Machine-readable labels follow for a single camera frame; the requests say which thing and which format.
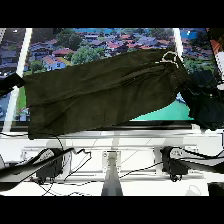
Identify dark green pants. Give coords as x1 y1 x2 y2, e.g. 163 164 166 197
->
23 49 190 140

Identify black garment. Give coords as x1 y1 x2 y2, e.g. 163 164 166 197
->
181 79 224 132

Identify silver frame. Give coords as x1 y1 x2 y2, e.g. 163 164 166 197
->
0 127 224 197

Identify black cable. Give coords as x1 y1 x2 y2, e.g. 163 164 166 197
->
63 149 93 184
0 132 66 168
118 161 165 180

